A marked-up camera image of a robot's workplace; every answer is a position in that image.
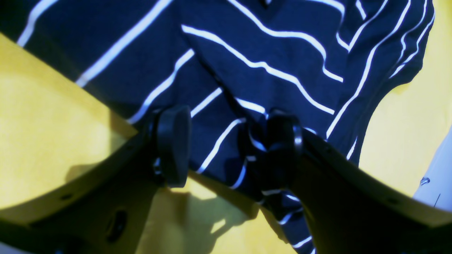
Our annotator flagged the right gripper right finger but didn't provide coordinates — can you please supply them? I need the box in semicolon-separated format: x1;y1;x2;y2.
265;115;451;254

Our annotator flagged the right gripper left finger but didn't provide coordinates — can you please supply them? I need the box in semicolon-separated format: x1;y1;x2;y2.
0;105;191;254

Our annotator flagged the navy white striped T-shirt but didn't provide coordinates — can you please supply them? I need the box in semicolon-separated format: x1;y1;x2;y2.
1;0;435;254

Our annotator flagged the yellow table cloth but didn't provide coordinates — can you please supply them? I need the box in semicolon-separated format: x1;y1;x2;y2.
1;0;451;254

